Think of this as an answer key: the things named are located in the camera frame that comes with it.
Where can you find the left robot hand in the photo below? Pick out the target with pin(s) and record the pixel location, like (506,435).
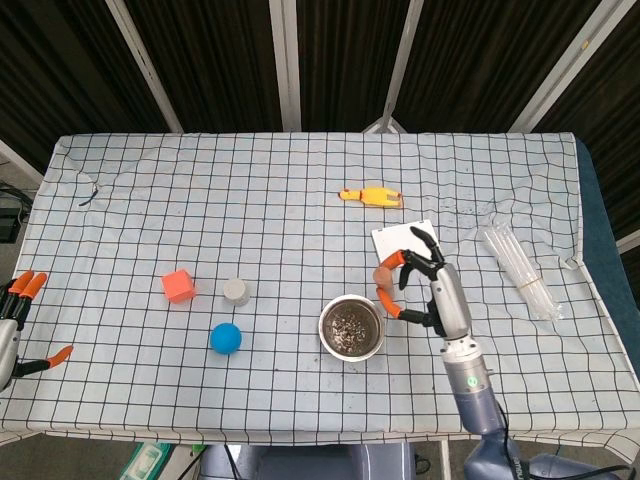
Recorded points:
(5,345)

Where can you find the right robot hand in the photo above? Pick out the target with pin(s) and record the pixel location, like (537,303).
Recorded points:
(450,300)

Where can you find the wooden stick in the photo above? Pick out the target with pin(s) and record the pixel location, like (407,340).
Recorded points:
(384,277)

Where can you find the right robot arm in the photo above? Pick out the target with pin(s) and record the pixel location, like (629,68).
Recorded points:
(472,395)

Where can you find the clear plastic tube bundle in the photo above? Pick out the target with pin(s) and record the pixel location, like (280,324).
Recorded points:
(520,272)

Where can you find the metal cup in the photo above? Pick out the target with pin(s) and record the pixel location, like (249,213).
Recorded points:
(380,335)

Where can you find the white rectangular board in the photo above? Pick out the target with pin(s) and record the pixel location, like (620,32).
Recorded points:
(397,240)

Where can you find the crushed nut pieces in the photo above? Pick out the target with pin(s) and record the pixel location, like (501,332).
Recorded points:
(350,327)

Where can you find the black electronic device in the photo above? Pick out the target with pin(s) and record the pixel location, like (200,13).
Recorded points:
(9,220)

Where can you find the yellow rubber chicken toy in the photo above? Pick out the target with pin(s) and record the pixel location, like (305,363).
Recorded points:
(375,196)

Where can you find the orange cube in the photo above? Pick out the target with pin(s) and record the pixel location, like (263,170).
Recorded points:
(178,287)

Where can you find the green white box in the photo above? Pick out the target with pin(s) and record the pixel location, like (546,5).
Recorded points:
(145,462)

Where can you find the checkered white tablecloth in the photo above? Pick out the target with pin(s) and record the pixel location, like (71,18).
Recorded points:
(280,225)

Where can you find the grey cylinder block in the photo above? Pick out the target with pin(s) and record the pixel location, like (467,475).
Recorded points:
(236,292)

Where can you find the blue ball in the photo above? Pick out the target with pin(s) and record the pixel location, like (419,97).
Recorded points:
(226,339)

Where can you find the white frame beam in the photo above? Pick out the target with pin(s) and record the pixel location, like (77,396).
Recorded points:
(145,65)
(565,65)
(286,65)
(400,60)
(20,162)

